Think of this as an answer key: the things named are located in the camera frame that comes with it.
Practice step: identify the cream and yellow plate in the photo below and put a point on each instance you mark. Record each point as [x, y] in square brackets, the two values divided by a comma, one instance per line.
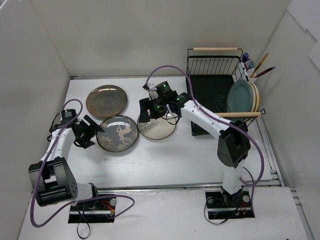
[257, 98]

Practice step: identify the purple utensil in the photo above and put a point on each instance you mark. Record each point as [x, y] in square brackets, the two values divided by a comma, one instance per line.
[264, 72]

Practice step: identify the white utensil holder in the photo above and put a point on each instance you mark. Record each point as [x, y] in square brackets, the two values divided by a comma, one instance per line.
[248, 74]

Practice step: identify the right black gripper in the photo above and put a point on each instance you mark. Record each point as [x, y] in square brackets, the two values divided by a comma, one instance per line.
[146, 106]

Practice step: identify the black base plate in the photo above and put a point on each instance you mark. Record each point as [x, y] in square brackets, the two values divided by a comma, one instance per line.
[221, 206]
[94, 211]

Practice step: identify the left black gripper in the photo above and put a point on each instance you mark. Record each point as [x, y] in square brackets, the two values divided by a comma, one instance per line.
[85, 130]

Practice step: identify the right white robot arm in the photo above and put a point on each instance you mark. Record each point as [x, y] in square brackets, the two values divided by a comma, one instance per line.
[233, 141]

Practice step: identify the black wire dish rack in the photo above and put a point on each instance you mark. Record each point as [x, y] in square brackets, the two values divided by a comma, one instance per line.
[212, 71]

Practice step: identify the cream tree pattern plate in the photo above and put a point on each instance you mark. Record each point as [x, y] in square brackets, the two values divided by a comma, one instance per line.
[158, 129]

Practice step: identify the blue-grey ceramic plate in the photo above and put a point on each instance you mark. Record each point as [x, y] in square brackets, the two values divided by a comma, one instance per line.
[240, 97]

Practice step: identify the brown speckled plate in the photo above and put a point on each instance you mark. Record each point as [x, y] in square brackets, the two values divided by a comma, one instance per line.
[106, 101]

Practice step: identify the pale green plate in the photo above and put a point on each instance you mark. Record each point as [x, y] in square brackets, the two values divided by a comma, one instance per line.
[254, 95]

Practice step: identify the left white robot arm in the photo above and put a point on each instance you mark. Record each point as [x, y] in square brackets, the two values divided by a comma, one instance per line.
[57, 183]

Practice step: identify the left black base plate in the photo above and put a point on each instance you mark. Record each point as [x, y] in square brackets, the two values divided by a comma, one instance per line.
[94, 211]

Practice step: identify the grey reindeer plate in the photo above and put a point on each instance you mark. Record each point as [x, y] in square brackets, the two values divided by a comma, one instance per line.
[119, 134]

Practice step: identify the blue patterned utensil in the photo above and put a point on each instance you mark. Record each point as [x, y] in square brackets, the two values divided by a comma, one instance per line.
[247, 62]

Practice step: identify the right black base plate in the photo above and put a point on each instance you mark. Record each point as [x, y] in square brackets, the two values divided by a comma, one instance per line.
[221, 206]

